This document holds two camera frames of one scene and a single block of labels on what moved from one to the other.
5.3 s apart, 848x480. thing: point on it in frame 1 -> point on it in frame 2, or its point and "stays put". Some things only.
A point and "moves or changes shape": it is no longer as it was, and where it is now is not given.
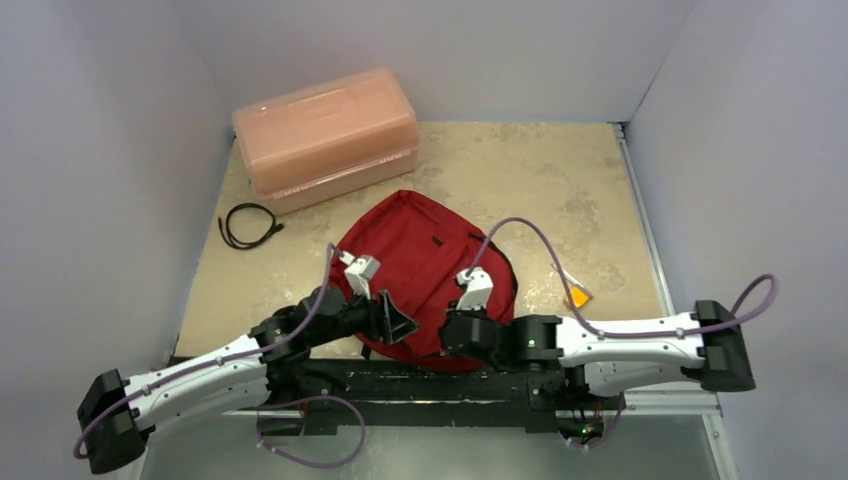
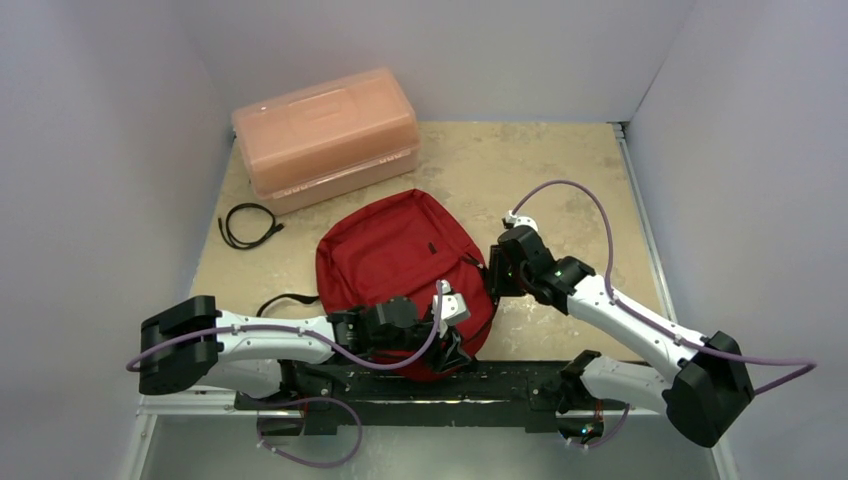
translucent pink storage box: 328,144 stays put
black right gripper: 453,332 -> 499,271
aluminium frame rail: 686,403 stays put
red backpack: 421,249 moves or changes shape
